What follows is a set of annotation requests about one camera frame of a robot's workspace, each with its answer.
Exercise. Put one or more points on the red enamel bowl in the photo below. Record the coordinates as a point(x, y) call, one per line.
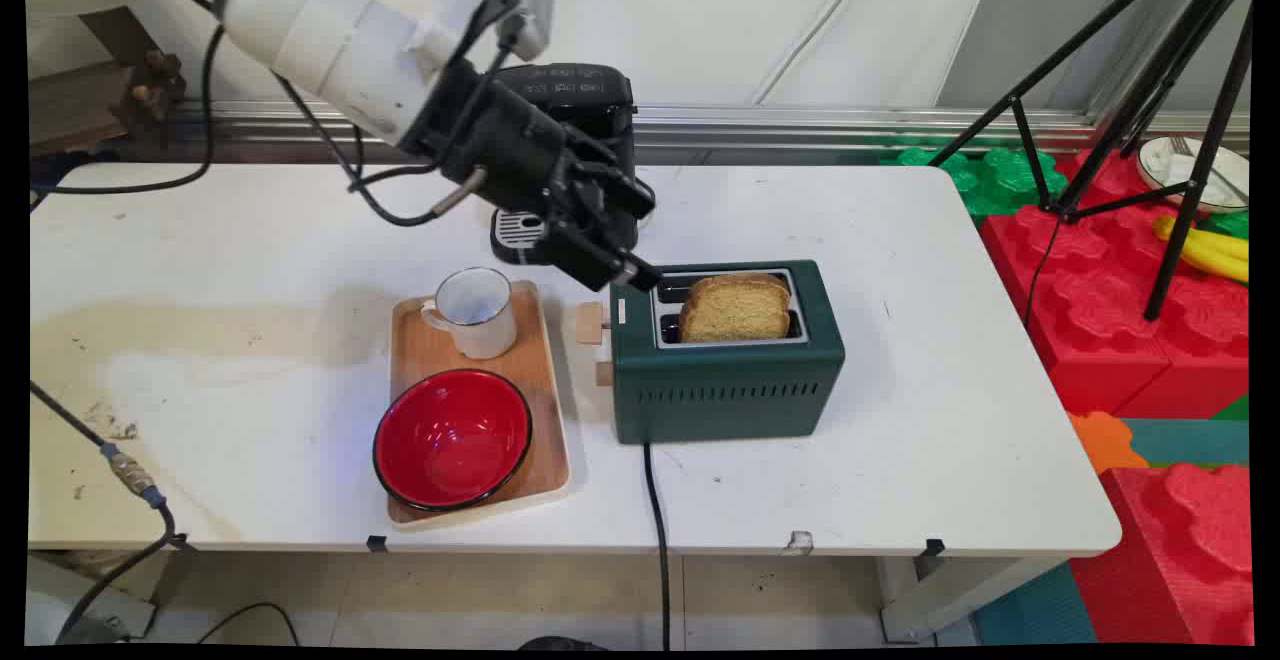
point(452, 438)

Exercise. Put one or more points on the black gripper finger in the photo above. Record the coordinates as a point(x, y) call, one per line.
point(615, 190)
point(595, 255)

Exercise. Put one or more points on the black coffee machine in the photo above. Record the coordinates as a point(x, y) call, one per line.
point(575, 130)

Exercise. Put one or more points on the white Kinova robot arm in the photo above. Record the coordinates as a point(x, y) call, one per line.
point(330, 35)

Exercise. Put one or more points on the red foam block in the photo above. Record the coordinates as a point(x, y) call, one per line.
point(1180, 550)
point(1110, 310)

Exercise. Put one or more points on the black camera tripod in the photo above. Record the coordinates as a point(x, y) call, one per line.
point(1150, 90)

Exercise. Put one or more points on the toasted bread slice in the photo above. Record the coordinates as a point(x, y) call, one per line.
point(736, 308)

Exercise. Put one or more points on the wooden serving tray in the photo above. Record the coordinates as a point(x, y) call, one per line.
point(480, 410)

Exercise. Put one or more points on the yellow toy banana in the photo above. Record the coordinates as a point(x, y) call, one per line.
point(1205, 250)

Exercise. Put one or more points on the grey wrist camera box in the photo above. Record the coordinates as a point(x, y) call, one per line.
point(527, 8)

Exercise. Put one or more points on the white bowl with fork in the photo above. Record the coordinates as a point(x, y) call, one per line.
point(1190, 172)

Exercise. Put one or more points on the green foam block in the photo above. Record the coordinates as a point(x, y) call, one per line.
point(985, 175)

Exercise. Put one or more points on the brown wooden figure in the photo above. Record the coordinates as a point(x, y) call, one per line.
point(150, 90)

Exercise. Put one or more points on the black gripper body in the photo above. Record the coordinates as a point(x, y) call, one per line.
point(500, 145)

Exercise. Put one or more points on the orange foam piece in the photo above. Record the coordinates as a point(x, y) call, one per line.
point(1105, 438)

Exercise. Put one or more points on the green toaster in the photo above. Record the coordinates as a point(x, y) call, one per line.
point(730, 380)

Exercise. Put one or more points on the white enamel mug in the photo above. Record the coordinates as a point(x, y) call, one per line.
point(472, 312)

